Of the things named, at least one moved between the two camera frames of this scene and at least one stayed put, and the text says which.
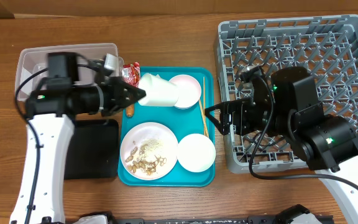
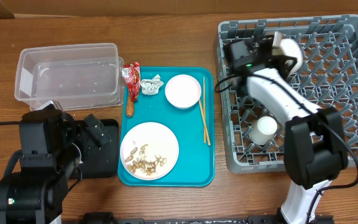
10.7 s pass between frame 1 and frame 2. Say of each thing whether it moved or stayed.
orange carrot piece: stayed
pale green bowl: moved
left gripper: moved
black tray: stayed
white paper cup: moved
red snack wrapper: stayed
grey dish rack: stayed
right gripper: moved
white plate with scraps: stayed
